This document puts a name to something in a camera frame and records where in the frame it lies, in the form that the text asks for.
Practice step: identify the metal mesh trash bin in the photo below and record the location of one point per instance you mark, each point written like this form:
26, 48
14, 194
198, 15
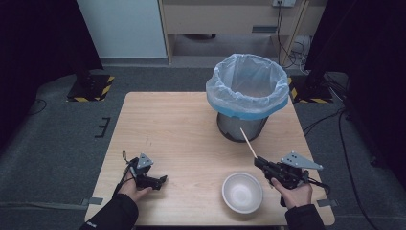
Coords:
233, 127

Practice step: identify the grey tape strip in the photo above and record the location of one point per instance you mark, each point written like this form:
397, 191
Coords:
92, 201
328, 202

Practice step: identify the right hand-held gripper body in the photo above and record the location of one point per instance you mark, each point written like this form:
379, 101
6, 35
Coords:
290, 175

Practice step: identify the translucent blue bin liner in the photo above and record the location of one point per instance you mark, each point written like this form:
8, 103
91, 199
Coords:
247, 80

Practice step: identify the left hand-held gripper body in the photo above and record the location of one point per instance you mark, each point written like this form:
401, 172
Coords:
140, 177

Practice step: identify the white disposable bowl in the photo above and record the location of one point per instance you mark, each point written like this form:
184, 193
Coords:
242, 195

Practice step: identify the person's left hand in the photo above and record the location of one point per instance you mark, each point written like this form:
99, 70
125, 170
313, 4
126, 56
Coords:
130, 190

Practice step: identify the light wooden cabinet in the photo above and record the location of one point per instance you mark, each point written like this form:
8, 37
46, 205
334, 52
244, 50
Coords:
220, 19

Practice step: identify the white panel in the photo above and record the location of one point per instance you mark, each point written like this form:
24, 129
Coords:
121, 28

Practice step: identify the person's right hand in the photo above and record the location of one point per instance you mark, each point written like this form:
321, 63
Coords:
297, 196

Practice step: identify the black striped stand base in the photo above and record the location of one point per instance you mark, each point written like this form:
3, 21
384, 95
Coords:
314, 92
92, 87

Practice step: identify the white wall socket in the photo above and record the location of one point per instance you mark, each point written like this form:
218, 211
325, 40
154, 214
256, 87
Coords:
284, 2

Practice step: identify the black curtain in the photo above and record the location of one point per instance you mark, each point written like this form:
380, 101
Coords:
367, 57
38, 48

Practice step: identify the wooden chopstick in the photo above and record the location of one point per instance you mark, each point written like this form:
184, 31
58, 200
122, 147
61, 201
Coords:
248, 142

